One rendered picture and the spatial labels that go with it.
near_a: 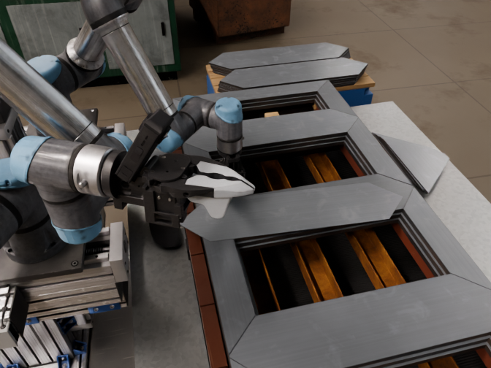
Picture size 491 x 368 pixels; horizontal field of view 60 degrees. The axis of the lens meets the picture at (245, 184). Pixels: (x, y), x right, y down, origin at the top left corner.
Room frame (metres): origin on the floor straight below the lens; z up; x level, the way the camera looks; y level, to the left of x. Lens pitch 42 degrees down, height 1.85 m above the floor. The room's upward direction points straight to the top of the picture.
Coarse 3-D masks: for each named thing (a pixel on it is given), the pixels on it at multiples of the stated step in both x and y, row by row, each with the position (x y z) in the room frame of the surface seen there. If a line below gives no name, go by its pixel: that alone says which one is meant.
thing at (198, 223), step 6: (198, 210) 0.98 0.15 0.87; (204, 210) 0.98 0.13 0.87; (192, 216) 0.95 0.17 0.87; (198, 216) 0.95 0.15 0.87; (204, 216) 0.95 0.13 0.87; (192, 222) 0.92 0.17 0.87; (198, 222) 0.92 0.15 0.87; (204, 222) 0.92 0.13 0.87; (192, 228) 0.90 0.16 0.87; (198, 228) 0.90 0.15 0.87; (204, 228) 0.90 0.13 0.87; (198, 234) 0.87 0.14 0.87; (204, 234) 0.87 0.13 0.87
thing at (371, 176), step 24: (288, 96) 1.71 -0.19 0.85; (312, 96) 1.73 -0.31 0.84; (264, 144) 1.34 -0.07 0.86; (288, 144) 1.36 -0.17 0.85; (312, 144) 1.38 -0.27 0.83; (336, 144) 1.39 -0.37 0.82; (360, 168) 1.25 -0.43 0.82; (264, 192) 1.06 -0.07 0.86; (408, 192) 1.06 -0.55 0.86; (240, 240) 0.86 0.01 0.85; (264, 240) 0.87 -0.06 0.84; (288, 240) 0.88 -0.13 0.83; (432, 264) 0.79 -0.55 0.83; (480, 336) 0.55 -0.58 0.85; (384, 360) 0.49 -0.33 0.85; (408, 360) 0.49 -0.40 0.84; (432, 360) 0.50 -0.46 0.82
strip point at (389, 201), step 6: (372, 186) 1.09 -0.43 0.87; (378, 186) 1.09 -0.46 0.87; (378, 192) 1.06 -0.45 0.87; (384, 192) 1.06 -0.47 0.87; (390, 192) 1.06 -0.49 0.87; (378, 198) 1.03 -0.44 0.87; (384, 198) 1.03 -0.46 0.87; (390, 198) 1.03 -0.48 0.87; (396, 198) 1.03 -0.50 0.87; (402, 198) 1.03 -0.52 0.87; (384, 204) 1.00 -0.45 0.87; (390, 204) 1.00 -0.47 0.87; (396, 204) 1.00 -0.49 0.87; (384, 210) 0.98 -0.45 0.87; (390, 210) 0.98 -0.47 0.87; (390, 216) 0.95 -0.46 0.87
